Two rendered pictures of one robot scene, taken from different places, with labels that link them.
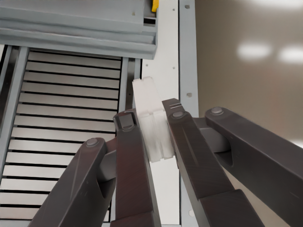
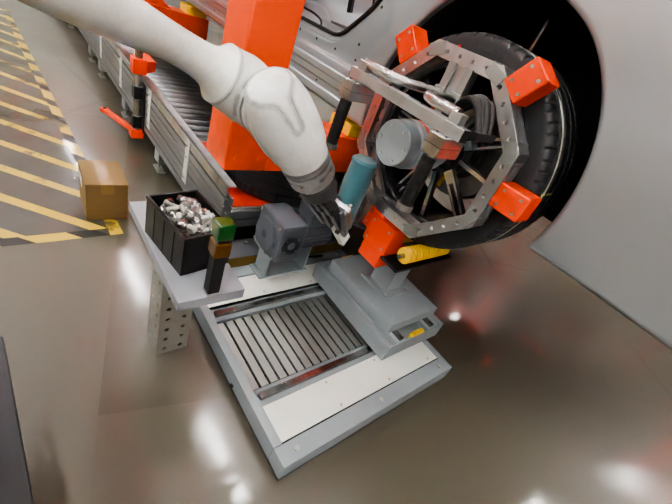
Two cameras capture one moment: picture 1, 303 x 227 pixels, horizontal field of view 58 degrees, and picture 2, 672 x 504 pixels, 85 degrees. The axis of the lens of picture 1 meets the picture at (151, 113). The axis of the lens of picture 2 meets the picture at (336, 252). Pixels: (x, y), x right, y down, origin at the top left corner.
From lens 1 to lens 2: 0.76 m
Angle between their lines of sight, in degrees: 49
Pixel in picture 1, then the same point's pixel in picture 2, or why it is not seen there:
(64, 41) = (344, 301)
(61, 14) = (356, 286)
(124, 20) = (383, 315)
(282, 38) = (510, 476)
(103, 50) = (358, 325)
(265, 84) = (454, 480)
